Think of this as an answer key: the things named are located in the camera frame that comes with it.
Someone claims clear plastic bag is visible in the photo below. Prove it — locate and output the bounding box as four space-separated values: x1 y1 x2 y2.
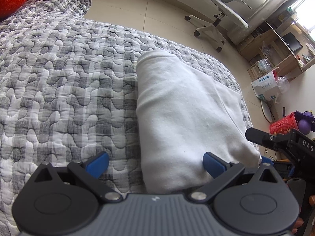
276 77 290 94

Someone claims white office chair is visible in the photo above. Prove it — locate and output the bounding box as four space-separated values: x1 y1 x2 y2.
185 0 253 53

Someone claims grey curtain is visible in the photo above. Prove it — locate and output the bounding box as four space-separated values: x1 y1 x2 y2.
228 0 308 46

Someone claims person's right hand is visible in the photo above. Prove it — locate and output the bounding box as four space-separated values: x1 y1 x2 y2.
290 195 315 235

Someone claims purple toy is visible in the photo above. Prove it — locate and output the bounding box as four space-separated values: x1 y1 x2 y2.
295 111 315 136

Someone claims wooden desk with shelves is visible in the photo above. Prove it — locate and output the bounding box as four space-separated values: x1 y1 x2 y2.
237 10 315 82

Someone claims white garment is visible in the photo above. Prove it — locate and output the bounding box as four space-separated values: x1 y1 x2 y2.
135 50 263 194

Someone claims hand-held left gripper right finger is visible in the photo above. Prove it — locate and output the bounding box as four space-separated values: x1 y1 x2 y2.
188 152 287 202

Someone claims white round disc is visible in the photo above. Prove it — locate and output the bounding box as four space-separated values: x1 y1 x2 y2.
260 100 274 124

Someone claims grey checked quilted blanket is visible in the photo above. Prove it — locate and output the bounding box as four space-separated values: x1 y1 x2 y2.
0 0 259 236

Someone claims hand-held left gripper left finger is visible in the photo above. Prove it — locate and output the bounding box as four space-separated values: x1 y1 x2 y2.
32 152 123 202

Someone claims white cardboard box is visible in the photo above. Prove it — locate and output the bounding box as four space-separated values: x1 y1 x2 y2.
251 70 280 102

